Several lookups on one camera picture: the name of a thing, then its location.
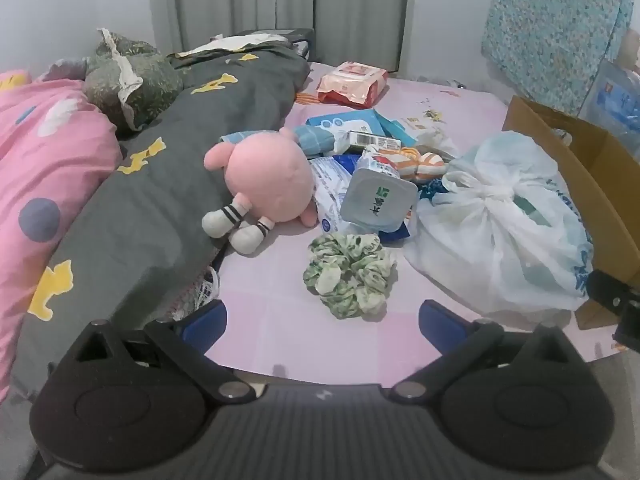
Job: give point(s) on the grey curtain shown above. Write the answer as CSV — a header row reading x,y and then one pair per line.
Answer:
x,y
280,0

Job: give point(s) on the pink plush toy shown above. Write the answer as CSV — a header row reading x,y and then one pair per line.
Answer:
x,y
270,180

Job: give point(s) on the white teal packet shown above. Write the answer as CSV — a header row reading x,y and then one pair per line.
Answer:
x,y
402,127

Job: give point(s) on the orange striped white towel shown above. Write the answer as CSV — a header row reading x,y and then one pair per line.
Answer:
x,y
415,162

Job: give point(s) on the green floral scrunchie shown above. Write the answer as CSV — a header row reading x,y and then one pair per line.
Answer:
x,y
350,275

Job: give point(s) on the white yogurt cup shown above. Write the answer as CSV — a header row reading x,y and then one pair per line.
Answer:
x,y
377,195

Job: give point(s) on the white cloth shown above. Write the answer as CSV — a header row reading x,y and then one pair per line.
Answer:
x,y
225,44

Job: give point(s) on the blue floral cloth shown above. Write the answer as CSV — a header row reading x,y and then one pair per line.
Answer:
x,y
550,25

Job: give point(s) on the pink wet wipes pack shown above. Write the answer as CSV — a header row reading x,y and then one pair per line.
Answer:
x,y
352,82

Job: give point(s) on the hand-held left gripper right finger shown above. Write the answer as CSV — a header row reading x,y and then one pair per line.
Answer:
x,y
440,325

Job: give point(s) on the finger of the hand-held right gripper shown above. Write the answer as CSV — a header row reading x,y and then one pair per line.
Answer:
x,y
612,292

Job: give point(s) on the green leaf-print pillow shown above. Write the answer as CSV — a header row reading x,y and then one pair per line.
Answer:
x,y
145,85

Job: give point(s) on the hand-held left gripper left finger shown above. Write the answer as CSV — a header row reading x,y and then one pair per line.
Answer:
x,y
207,320

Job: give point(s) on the cardboard box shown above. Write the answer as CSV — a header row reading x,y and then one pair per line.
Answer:
x,y
600,180

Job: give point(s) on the olive box with barcode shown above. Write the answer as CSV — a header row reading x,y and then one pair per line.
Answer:
x,y
372,141

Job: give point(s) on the grey duvet yellow prints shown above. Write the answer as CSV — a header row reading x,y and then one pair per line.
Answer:
x,y
165,185

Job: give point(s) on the white plastic bag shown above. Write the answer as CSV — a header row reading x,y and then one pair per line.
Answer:
x,y
495,230

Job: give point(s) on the blue white tissue pack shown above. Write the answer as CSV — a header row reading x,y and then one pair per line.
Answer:
x,y
345,121

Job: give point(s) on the large water jug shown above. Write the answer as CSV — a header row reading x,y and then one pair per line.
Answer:
x,y
617,95

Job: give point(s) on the pink printed blanket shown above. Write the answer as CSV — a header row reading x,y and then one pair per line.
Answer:
x,y
45,170

